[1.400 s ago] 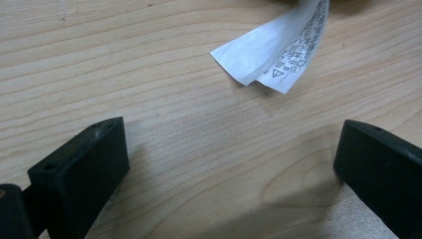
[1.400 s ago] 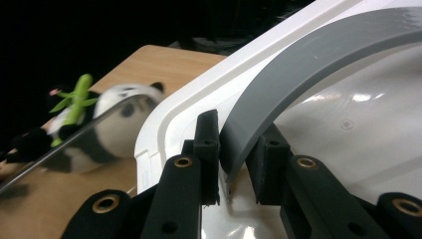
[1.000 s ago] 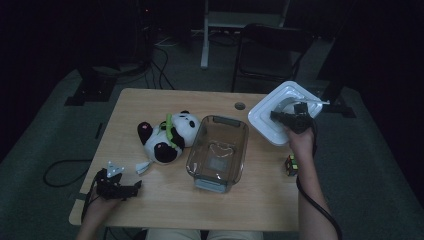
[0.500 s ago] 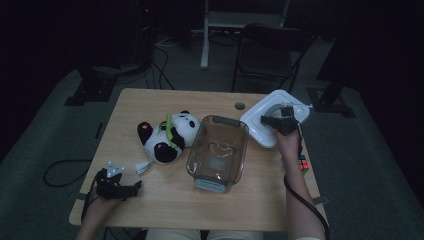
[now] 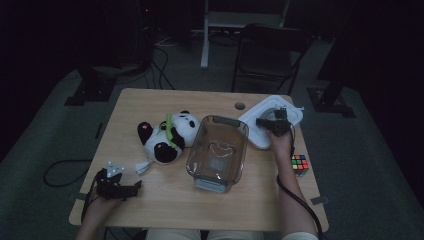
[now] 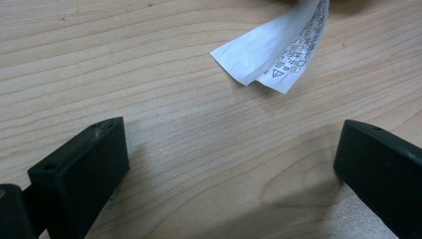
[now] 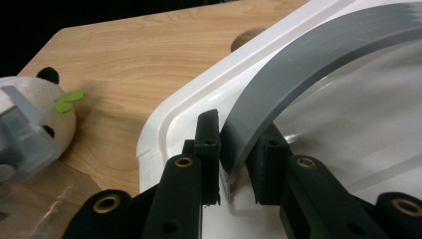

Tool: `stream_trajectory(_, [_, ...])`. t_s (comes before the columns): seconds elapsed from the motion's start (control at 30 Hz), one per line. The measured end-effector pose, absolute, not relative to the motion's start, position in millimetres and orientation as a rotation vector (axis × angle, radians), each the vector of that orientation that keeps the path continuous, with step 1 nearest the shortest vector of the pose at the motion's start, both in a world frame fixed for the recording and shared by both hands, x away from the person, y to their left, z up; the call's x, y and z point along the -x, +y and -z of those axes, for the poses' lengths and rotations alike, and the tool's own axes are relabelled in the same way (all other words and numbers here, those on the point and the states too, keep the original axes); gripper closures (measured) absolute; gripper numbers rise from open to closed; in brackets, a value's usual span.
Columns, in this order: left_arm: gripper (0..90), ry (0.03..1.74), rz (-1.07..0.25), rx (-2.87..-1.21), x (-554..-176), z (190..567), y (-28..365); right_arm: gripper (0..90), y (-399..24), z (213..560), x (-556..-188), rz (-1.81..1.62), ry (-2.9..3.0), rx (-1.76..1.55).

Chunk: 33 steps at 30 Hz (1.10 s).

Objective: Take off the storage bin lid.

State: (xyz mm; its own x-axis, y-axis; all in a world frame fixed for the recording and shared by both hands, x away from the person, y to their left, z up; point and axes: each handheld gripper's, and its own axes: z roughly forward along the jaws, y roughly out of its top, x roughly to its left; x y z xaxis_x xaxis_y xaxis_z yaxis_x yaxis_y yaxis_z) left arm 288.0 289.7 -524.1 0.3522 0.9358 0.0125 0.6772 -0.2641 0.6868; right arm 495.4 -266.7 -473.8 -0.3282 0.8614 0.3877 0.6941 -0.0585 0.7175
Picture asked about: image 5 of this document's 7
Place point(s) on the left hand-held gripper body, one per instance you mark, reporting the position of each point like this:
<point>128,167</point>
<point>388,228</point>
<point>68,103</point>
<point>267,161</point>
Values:
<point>110,186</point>

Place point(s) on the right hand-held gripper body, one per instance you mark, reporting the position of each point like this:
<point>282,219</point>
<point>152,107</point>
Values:
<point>281,128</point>

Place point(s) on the white container lid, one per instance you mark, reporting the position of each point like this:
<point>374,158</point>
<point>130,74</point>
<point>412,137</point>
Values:
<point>258,135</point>

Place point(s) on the colourful puzzle cube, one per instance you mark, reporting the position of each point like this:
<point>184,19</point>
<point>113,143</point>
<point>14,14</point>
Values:
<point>300,163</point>

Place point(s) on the panda plush toy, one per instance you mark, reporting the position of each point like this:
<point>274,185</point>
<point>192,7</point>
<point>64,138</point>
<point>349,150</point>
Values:
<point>156,141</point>

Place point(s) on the clear plastic container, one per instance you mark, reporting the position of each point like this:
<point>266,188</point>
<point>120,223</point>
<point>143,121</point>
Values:
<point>216,185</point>

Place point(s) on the person's right hand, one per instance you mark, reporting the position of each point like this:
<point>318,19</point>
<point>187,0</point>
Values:
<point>283,148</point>

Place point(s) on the person's left hand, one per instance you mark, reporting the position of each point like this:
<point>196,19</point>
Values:
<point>100,210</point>

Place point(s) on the grey tape strip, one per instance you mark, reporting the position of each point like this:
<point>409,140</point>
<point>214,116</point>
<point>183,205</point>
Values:
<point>79,196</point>
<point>319,200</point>

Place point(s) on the black stand base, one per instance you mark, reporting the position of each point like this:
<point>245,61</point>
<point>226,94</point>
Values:
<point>93,90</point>
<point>330,103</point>

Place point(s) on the small black floor strip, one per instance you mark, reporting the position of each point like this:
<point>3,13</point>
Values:
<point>98,130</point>

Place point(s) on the person's left leg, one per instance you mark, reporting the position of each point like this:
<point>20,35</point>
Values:
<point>173,235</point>

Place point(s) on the person's leg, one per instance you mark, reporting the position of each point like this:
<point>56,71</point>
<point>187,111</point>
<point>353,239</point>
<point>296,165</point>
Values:
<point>236,235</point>
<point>173,235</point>

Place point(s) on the black folding chair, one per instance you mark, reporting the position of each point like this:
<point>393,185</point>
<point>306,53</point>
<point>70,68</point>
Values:
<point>266,36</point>

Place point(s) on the person's right leg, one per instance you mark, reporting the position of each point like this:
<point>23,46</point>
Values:
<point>236,235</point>

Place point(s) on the white metal stand frame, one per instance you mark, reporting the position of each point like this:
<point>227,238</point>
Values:
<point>205,50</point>

